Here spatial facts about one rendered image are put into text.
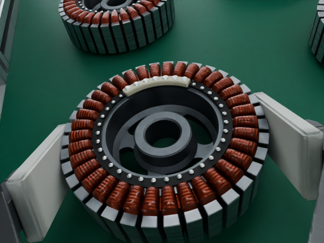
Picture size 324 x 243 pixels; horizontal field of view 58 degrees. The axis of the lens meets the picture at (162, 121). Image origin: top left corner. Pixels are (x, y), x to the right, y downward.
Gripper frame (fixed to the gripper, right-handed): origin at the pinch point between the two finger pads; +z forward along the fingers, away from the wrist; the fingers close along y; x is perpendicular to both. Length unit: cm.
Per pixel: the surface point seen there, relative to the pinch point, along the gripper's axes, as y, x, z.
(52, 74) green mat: -9.5, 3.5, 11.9
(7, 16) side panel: -15.5, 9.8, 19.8
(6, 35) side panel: -15.0, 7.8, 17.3
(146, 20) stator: -0.1, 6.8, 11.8
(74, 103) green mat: -6.9, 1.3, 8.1
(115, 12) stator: -2.6, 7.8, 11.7
